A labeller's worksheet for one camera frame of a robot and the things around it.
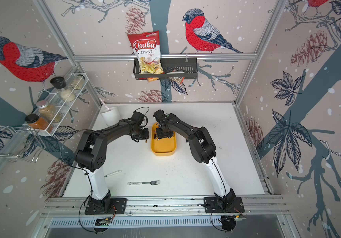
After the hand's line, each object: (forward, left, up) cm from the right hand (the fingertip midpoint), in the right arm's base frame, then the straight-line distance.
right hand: (161, 135), depth 99 cm
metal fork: (-30, +2, -3) cm, 30 cm away
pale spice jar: (+15, +48, +33) cm, 60 cm away
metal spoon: (-26, +26, -1) cm, 37 cm away
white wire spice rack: (0, +54, +33) cm, 63 cm away
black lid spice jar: (+3, +48, +34) cm, 59 cm away
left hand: (0, +8, +2) cm, 8 cm away
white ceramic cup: (+9, +35, +7) cm, 37 cm away
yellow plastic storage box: (-9, -3, 0) cm, 9 cm away
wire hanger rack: (-23, +58, +26) cm, 67 cm away
